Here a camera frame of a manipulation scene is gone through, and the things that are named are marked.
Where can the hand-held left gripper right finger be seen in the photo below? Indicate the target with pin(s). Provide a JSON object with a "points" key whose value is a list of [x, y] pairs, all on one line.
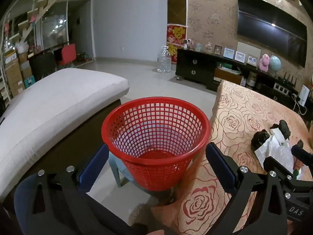
{"points": [[220, 169]]}

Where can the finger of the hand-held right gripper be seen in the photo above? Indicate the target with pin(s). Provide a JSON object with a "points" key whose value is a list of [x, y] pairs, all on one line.
{"points": [[304, 156], [275, 164]]}

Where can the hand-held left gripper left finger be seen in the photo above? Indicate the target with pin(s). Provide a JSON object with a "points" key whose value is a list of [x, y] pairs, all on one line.
{"points": [[94, 169]]}

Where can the white tissue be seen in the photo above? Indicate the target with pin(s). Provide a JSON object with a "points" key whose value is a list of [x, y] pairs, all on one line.
{"points": [[267, 146]]}

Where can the red plastic mesh basket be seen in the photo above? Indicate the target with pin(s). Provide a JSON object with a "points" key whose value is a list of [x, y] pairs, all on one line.
{"points": [[156, 161]]}

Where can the grey plastic stool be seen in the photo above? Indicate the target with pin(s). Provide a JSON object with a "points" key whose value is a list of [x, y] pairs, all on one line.
{"points": [[117, 169]]}

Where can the dark sofa base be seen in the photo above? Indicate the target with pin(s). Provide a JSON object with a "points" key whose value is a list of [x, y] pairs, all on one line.
{"points": [[80, 137]]}

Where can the rose patterned orange tablecloth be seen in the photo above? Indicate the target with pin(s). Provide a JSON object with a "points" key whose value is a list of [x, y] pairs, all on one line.
{"points": [[234, 127]]}

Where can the white upright modem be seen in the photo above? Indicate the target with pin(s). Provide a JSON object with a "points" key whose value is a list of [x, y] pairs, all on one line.
{"points": [[304, 95]]}

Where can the beige floor rug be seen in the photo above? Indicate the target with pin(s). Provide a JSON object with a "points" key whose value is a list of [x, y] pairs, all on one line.
{"points": [[144, 208]]}

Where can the white sofa cushion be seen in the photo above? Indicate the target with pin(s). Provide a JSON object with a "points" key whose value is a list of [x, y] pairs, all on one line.
{"points": [[49, 117]]}

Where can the white power strip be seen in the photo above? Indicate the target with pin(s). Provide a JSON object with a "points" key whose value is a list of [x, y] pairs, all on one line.
{"points": [[281, 88]]}

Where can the black router with antennas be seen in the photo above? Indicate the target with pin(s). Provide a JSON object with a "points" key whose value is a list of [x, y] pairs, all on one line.
{"points": [[288, 82]]}

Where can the tins in cabinet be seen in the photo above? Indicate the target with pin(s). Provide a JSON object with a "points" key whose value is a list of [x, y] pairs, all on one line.
{"points": [[250, 81]]}

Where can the wooden cabinet drawer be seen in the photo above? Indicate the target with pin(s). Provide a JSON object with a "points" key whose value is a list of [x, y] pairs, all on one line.
{"points": [[228, 76]]}

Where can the light blue globe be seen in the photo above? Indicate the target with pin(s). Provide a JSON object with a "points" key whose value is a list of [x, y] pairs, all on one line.
{"points": [[275, 63]]}

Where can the pink plush toy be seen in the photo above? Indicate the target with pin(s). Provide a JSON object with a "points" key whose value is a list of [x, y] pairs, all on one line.
{"points": [[264, 63]]}

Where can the white framed blue picture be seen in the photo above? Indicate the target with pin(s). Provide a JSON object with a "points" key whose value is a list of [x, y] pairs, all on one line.
{"points": [[252, 60], [228, 53], [240, 56]]}

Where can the black television cabinet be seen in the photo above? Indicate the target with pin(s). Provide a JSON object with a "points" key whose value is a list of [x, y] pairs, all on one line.
{"points": [[193, 66]]}

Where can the black chair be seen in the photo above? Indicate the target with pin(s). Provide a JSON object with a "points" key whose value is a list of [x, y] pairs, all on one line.
{"points": [[42, 64]]}

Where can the red chair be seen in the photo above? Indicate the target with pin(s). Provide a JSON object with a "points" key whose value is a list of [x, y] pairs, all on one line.
{"points": [[68, 53]]}

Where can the small snow globe figurine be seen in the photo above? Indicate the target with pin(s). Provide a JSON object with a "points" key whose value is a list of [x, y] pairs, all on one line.
{"points": [[208, 48]]}

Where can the clear large water jug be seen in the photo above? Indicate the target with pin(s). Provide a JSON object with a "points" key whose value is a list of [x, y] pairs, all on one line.
{"points": [[163, 60]]}

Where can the small blue card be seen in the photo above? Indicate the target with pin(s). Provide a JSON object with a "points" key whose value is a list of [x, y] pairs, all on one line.
{"points": [[199, 47]]}

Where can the stack of cardboard boxes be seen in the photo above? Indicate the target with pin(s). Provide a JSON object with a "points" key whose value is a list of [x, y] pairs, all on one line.
{"points": [[14, 73]]}

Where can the white plastic bag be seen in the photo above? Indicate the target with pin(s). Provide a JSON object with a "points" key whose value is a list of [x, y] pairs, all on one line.
{"points": [[22, 47]]}

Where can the glass sliding door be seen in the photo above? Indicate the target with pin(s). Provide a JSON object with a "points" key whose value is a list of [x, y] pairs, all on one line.
{"points": [[53, 27]]}

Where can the wooden staircase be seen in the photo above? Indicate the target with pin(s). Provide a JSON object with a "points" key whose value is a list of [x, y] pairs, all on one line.
{"points": [[31, 17]]}

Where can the beige wall panel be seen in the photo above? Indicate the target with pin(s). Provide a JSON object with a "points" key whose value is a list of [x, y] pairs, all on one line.
{"points": [[249, 50]]}

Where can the small dark picture frame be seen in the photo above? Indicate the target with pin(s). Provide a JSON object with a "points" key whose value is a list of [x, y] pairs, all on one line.
{"points": [[218, 50]]}

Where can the small white camera toy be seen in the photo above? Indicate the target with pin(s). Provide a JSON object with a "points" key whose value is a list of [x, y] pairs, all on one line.
{"points": [[186, 44]]}

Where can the black wall television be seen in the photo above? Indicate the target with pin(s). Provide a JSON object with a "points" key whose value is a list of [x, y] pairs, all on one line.
{"points": [[269, 27]]}

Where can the red festive wall poster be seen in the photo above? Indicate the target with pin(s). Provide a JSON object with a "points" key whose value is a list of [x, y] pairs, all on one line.
{"points": [[176, 34]]}

